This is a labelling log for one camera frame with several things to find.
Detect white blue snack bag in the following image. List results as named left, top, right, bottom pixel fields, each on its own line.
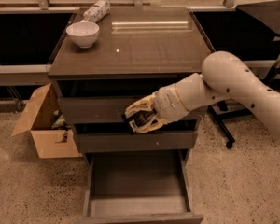
left=83, top=0, right=110, bottom=23

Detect green packets inside box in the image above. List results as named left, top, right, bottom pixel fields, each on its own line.
left=51, top=110, right=68, bottom=130

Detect open cardboard box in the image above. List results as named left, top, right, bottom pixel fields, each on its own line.
left=12, top=84, right=81, bottom=159

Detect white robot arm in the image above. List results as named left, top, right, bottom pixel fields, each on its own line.
left=122, top=51, right=280, bottom=138

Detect grey middle drawer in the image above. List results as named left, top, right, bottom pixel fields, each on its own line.
left=74, top=131, right=198, bottom=153

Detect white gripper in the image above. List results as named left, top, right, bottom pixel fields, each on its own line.
left=125, top=84, right=189, bottom=133

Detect black rxbar chocolate bar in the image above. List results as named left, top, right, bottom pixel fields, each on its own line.
left=121, top=110, right=156, bottom=133

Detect white ceramic bowl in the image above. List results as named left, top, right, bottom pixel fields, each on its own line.
left=66, top=21, right=100, bottom=48

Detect grey open bottom drawer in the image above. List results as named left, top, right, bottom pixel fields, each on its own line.
left=78, top=150, right=203, bottom=224

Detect dark grey drawer cabinet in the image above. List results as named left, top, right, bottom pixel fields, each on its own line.
left=46, top=6, right=222, bottom=161

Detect grey top drawer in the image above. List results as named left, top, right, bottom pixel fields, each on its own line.
left=56, top=92, right=212, bottom=125

